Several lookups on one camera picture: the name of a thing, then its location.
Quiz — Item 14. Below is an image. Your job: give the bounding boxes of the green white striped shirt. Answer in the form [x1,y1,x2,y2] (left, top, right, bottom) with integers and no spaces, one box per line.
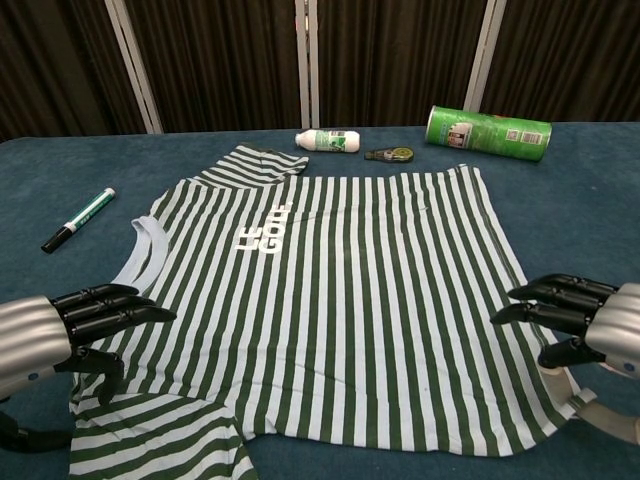
[67,143,599,480]

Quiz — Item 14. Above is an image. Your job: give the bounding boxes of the green chips can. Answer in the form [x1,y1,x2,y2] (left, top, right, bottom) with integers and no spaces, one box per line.
[424,104,554,165]

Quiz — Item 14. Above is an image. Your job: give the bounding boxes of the dark brown pleated curtain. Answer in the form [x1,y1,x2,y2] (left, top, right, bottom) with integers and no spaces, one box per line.
[482,0,640,123]
[317,0,489,127]
[0,0,151,144]
[122,0,307,135]

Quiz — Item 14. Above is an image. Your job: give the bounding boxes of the correction tape dispenser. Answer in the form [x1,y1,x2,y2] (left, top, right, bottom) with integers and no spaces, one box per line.
[364,145,415,165]

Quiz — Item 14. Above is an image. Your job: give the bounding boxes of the white partition post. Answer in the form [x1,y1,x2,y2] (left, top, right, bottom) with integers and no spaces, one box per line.
[293,0,321,130]
[463,0,509,114]
[103,0,165,135]

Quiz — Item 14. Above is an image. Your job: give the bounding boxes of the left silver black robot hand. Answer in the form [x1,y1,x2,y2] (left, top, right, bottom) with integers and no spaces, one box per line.
[0,282,179,406]

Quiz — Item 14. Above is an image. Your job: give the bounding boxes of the green white marker pen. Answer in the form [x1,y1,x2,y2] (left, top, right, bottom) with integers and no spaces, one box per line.
[40,187,117,255]

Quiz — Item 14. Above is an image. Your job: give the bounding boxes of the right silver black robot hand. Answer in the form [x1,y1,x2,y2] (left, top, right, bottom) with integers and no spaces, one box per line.
[489,272,640,454]

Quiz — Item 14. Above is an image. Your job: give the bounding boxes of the small white bottle green label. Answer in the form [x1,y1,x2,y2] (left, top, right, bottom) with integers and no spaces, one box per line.
[294,128,362,154]

